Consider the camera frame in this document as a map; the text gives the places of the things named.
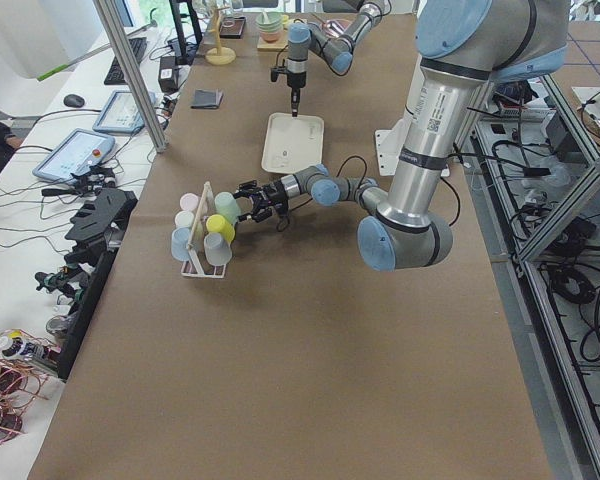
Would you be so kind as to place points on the cream rabbit tray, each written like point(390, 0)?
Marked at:
point(292, 143)

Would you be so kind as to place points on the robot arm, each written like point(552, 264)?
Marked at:
point(462, 45)
point(337, 53)

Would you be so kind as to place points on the teach pendant tablet near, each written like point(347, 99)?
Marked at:
point(77, 153)

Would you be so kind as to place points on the aluminium frame post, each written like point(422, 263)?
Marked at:
point(119, 41)

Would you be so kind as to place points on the yellow cup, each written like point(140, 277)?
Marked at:
point(217, 223)

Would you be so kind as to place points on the green cup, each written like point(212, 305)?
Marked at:
point(227, 206)

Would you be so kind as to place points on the wooden mug tree stand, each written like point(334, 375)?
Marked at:
point(217, 55)

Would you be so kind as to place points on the teach pendant tablet far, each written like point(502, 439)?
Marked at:
point(120, 115)

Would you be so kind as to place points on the pink cup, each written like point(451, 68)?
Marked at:
point(189, 202)

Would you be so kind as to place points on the grey cup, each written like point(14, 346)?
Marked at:
point(217, 250)

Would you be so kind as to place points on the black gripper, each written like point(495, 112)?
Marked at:
point(295, 79)
point(271, 196)

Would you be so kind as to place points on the cream cup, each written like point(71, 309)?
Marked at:
point(184, 219)

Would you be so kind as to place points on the blue cup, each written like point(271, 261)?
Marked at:
point(179, 241)

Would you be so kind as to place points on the stacked green bowls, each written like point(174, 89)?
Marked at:
point(270, 26)

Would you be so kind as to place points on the wooden board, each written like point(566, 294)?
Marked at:
point(278, 45)

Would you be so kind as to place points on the white wire cup rack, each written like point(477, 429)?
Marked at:
point(196, 266)

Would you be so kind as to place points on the black tool holder stand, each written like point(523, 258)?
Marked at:
point(87, 265)

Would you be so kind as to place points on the teach pendant tablet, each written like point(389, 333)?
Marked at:
point(77, 153)
point(120, 115)

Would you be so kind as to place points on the folded grey cloth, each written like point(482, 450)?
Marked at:
point(206, 99)

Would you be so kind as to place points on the black tray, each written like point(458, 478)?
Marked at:
point(232, 28)

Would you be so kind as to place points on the black computer mouse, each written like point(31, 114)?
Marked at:
point(73, 101)

